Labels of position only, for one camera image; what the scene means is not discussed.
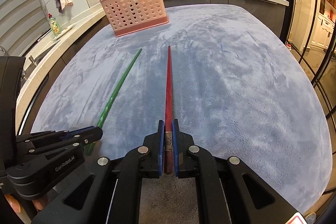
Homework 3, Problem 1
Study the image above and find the plastic bottle on floor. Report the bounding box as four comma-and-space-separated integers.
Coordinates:
285, 42, 292, 51

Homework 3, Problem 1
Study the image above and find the chrome sink faucet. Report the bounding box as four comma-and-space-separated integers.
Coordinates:
0, 45, 38, 67

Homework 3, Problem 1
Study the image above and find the blue-grey plush table mat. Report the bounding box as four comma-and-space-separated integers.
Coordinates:
32, 5, 333, 213

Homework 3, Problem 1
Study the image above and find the bright red chopstick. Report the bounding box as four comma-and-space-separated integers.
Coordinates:
165, 46, 174, 174

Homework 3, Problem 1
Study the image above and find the pink perforated utensil basket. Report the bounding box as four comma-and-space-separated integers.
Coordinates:
100, 0, 169, 37

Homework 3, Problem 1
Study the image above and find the green twisted chopstick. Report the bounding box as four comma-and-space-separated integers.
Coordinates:
84, 48, 143, 156

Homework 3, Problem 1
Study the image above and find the green dish soap bottle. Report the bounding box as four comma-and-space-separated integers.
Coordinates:
48, 14, 61, 36

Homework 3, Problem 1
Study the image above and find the person's left hand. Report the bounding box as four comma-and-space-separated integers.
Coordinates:
5, 194, 49, 214

